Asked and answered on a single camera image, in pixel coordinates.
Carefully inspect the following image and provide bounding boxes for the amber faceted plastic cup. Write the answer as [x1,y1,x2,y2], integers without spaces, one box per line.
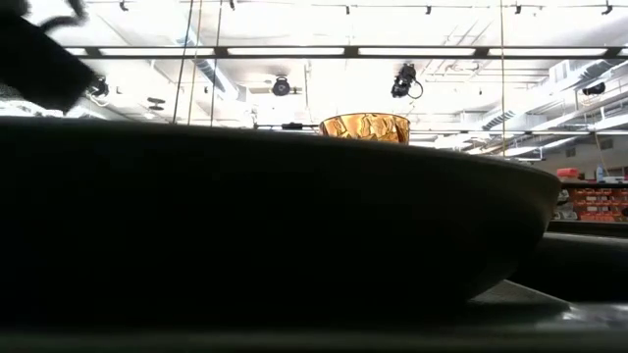
[318,112,412,146]

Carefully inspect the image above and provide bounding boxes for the black round plate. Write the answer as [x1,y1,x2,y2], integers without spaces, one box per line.
[0,117,563,329]

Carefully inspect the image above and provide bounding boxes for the black plastic tray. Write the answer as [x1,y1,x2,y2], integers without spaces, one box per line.
[0,230,628,353]

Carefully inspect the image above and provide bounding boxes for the black round ceiling fixture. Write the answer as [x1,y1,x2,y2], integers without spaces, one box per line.
[271,76,292,98]

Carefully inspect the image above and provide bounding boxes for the shelf with orange bins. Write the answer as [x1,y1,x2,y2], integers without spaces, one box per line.
[558,181,628,225]

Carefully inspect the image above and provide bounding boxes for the black overhead camera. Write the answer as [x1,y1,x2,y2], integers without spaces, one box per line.
[391,62,424,100]

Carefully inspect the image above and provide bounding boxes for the thin black hanging cable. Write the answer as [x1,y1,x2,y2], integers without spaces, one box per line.
[498,0,505,158]

